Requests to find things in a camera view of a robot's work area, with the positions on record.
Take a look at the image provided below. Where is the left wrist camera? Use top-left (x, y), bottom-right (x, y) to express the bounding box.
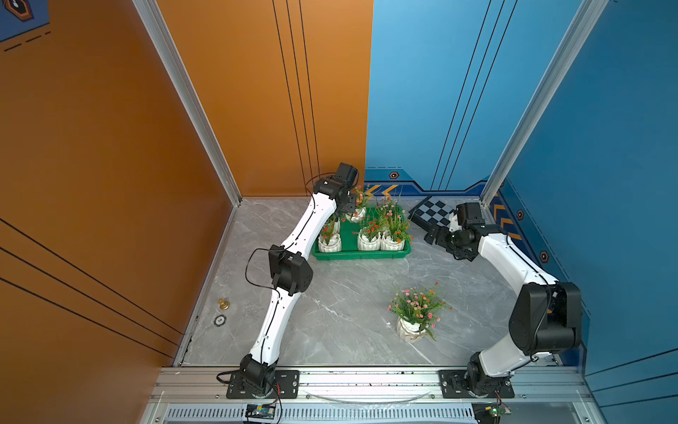
top-left (333, 163), bottom-right (359, 190)

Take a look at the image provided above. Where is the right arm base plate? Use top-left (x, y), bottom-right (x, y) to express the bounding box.
top-left (438, 369), bottom-right (516, 399)

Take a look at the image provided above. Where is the black white chessboard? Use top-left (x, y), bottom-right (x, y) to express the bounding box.
top-left (409, 196), bottom-right (460, 232)

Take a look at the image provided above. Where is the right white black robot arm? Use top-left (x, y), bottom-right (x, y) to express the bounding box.
top-left (425, 224), bottom-right (583, 398)

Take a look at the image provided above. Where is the green plastic storage tray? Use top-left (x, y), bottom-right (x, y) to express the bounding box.
top-left (312, 207), bottom-right (411, 261)

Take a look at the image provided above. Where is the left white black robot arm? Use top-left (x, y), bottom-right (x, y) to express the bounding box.
top-left (232, 169), bottom-right (358, 397)

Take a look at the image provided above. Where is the green circuit board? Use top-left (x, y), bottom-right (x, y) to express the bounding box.
top-left (471, 404), bottom-right (512, 424)
top-left (244, 404), bottom-right (277, 422)

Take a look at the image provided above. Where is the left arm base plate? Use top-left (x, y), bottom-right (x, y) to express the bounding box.
top-left (226, 369), bottom-right (300, 400)

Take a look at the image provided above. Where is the aluminium front rail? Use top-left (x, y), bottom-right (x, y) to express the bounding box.
top-left (149, 366), bottom-right (593, 403)

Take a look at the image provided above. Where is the right green circuit board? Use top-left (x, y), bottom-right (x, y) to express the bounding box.
top-left (471, 404), bottom-right (512, 424)

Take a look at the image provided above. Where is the orange flower pot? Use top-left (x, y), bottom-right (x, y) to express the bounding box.
top-left (345, 185), bottom-right (373, 223)
top-left (381, 212), bottom-right (412, 251)

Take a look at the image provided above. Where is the pink flower pot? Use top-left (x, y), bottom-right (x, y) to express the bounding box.
top-left (387, 287), bottom-right (451, 343)
top-left (324, 212), bottom-right (341, 233)

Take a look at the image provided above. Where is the red flower pot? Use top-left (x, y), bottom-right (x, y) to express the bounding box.
top-left (376, 194), bottom-right (403, 224)
top-left (358, 215), bottom-right (382, 252)
top-left (318, 225), bottom-right (342, 253)

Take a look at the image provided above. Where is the left green circuit board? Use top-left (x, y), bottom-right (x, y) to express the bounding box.
top-left (244, 404), bottom-right (277, 422)

